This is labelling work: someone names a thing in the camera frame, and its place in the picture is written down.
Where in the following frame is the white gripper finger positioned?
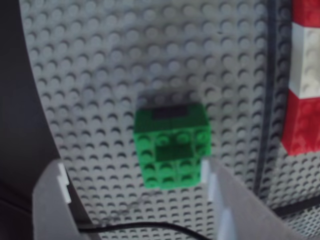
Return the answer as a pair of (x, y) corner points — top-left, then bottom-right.
(31, 159), (85, 240)
(202, 158), (310, 240)

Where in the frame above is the green lego cube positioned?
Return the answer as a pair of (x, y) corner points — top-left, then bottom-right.
(133, 102), (212, 191)

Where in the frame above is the red lego cube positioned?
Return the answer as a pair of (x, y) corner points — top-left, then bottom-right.
(281, 89), (320, 157)
(291, 0), (320, 28)

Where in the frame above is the white lego cube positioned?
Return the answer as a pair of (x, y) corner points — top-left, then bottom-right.
(289, 22), (320, 99)

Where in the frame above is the grey studded lego baseplate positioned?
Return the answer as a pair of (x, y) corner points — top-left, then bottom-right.
(18, 0), (320, 240)

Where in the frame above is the black cable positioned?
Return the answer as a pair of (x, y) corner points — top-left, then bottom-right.
(77, 221), (210, 240)

